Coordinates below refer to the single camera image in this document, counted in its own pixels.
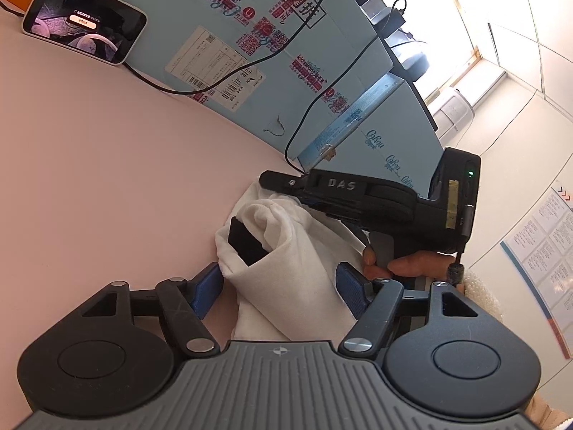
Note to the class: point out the white floor air conditioner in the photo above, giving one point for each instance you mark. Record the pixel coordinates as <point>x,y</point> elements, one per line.
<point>452,114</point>

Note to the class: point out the person's right hand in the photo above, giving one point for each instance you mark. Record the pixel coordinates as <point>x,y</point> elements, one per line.
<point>416,266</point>

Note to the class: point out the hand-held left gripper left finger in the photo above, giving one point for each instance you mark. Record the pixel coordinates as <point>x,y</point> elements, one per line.
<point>206,291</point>

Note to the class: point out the white-cased smartphone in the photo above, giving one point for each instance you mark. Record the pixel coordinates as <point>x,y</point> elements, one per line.
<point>85,18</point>

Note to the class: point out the taped light blue cardboard box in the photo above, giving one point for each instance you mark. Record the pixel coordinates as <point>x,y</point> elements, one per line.
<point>201,18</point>

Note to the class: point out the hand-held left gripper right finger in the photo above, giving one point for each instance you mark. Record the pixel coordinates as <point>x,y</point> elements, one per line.
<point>353,291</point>

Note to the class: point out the white wall poster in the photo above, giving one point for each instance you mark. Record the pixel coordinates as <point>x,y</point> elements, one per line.
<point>541,268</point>

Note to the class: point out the white black-trimmed polo shirt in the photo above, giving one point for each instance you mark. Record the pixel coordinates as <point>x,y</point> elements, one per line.
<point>291,268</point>

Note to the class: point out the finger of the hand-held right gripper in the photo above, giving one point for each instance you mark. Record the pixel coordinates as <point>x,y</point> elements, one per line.
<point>282,180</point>

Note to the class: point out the plain light blue cardboard box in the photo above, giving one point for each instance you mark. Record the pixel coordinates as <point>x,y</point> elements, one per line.
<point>394,143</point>

